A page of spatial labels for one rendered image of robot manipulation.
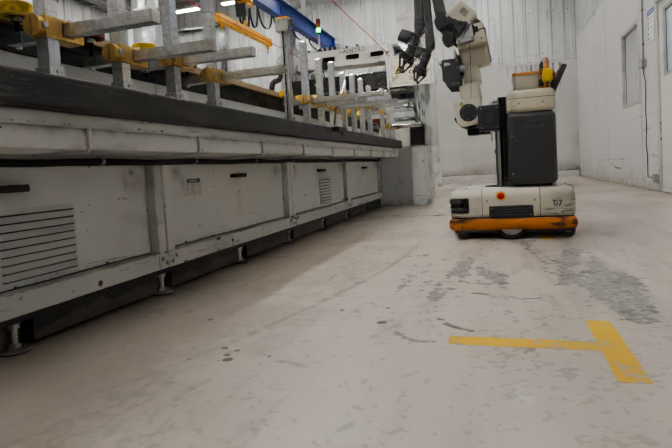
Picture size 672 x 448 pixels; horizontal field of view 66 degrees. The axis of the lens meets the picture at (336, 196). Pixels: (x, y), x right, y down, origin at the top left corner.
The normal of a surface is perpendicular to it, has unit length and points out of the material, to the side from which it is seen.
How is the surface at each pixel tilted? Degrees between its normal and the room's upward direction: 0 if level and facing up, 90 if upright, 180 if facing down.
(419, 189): 90
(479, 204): 90
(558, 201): 90
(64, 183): 90
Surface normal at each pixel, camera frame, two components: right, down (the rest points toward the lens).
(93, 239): 0.95, -0.04
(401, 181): -0.30, 0.07
